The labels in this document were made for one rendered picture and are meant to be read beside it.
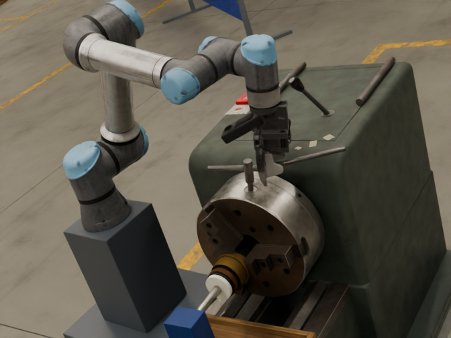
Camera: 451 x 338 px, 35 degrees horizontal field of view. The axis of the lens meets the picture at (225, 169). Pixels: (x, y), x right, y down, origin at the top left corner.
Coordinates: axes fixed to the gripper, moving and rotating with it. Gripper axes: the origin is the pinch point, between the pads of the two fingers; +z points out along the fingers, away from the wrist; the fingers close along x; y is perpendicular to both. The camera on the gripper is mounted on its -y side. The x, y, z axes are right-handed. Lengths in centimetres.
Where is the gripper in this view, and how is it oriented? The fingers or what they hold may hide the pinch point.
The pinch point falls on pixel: (263, 175)
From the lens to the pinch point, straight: 173.2
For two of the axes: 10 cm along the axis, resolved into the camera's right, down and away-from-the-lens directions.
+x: 1.4, -5.6, 8.2
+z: 1.2, 8.3, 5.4
